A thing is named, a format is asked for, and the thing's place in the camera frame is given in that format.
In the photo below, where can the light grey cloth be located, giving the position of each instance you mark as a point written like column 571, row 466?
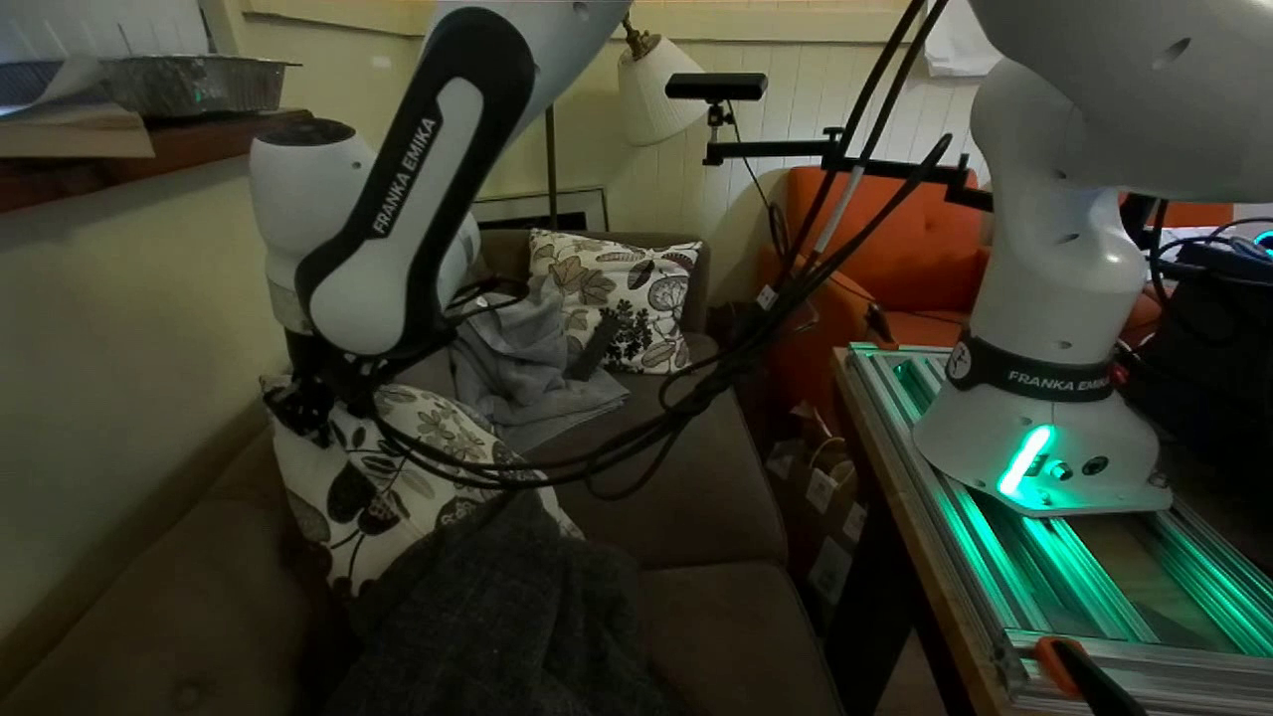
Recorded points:
column 522, row 360

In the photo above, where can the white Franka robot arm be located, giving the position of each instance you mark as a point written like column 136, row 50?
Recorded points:
column 1061, row 263

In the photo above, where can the aluminium foil tray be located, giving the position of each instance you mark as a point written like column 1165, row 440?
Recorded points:
column 183, row 80

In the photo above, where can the dark grey blanket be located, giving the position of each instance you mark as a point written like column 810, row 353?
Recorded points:
column 504, row 621

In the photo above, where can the brown tufted sofa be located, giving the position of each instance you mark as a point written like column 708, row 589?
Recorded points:
column 689, row 530

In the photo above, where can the black bar camera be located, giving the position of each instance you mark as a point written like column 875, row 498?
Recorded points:
column 717, row 84

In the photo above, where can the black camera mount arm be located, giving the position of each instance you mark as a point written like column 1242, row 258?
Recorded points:
column 780, row 150

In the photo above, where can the brown wooden shelf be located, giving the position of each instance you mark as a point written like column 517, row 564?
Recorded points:
column 121, row 161

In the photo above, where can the white pillow brown floral print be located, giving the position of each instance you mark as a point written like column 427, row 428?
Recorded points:
column 628, row 299

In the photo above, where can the orange armchair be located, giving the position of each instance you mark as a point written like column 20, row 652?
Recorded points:
column 900, row 254

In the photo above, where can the aluminium frame robot table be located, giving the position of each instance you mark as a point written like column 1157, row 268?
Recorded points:
column 1061, row 581

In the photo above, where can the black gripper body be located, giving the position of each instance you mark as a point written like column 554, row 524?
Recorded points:
column 331, row 377

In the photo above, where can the black electronics equipment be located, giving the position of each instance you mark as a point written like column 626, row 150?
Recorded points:
column 1216, row 372

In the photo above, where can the brass floor lamp white shade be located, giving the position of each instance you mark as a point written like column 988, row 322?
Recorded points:
column 658, row 84

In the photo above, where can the dark picture frame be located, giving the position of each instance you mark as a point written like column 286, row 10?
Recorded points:
column 559, row 206

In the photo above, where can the white pillow black leaf print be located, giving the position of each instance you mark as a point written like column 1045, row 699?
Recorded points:
column 384, row 498

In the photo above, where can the cardboard box with papers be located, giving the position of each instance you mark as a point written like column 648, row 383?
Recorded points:
column 818, row 493

